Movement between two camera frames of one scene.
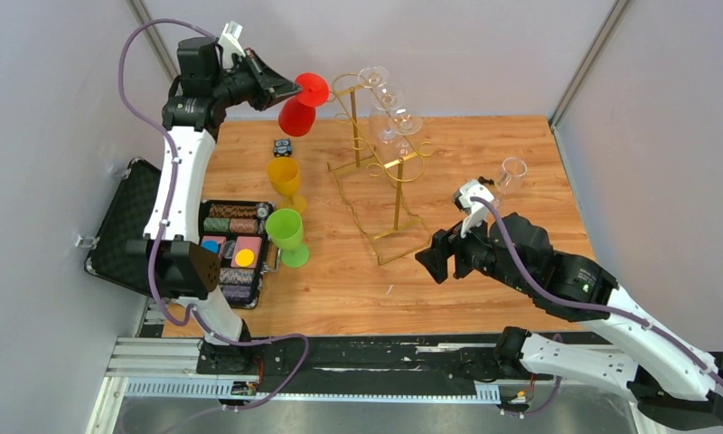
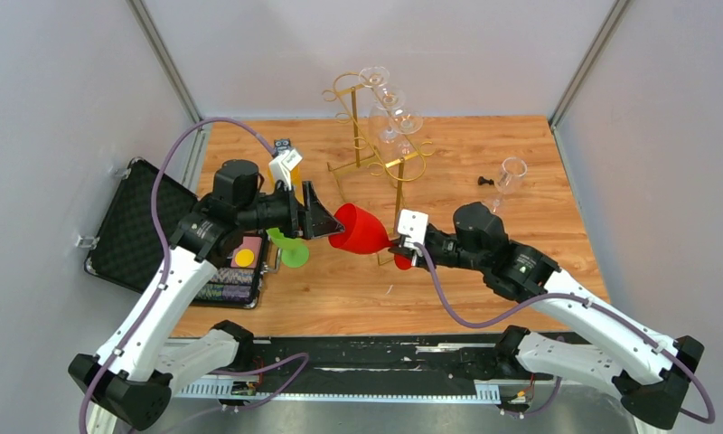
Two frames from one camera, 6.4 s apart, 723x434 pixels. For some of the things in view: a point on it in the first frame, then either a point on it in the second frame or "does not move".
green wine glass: [285, 226] does not move
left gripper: [269, 89] to [318, 221]
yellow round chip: [244, 258] does not move
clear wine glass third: [406, 125] does not move
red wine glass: [297, 114] to [363, 234]
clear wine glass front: [511, 177] does not move
